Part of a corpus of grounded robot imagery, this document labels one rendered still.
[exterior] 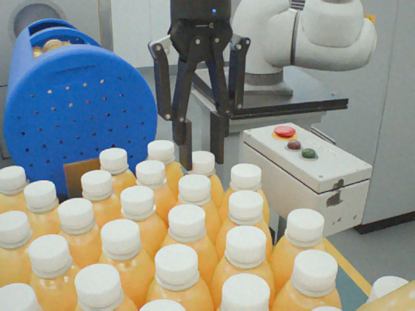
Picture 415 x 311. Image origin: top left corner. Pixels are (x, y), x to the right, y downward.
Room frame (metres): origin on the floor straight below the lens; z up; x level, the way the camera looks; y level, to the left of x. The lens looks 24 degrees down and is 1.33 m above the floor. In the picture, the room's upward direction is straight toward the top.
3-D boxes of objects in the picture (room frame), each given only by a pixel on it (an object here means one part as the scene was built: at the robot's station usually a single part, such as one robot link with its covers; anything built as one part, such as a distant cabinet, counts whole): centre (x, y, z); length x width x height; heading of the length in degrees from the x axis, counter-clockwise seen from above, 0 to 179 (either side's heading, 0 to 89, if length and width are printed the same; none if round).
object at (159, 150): (0.54, 0.07, 1.10); 0.04 x 0.04 x 0.02
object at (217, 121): (0.51, -0.01, 1.13); 0.03 x 0.01 x 0.07; 25
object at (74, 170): (0.61, 0.20, 0.99); 0.10 x 0.02 x 0.12; 115
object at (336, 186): (0.55, -0.15, 1.05); 0.20 x 0.10 x 0.10; 25
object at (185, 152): (0.49, 0.03, 1.13); 0.03 x 0.01 x 0.07; 25
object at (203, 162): (0.50, 0.01, 1.10); 0.04 x 0.04 x 0.02
